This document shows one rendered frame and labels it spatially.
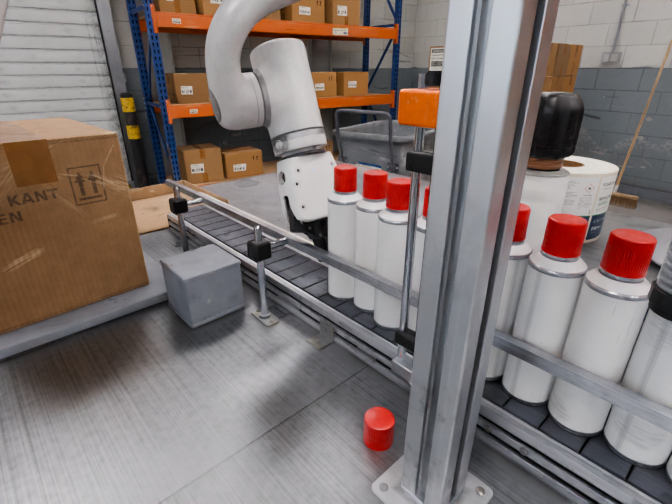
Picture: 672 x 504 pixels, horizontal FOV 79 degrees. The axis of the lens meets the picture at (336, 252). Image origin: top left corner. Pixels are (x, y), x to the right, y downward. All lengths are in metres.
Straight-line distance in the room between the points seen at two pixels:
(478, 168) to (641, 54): 4.90
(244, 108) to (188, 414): 0.41
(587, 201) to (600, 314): 0.54
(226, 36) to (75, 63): 4.00
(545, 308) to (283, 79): 0.45
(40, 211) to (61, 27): 3.88
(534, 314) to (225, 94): 0.46
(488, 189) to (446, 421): 0.19
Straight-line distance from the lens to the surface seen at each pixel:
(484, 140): 0.26
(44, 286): 0.77
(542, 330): 0.45
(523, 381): 0.49
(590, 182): 0.94
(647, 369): 0.44
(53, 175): 0.73
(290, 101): 0.62
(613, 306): 0.42
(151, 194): 1.43
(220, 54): 0.59
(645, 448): 0.49
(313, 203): 0.62
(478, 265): 0.28
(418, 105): 0.37
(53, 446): 0.59
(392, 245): 0.51
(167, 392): 0.60
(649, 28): 5.16
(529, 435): 0.49
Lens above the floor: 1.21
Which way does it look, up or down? 24 degrees down
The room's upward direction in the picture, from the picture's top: straight up
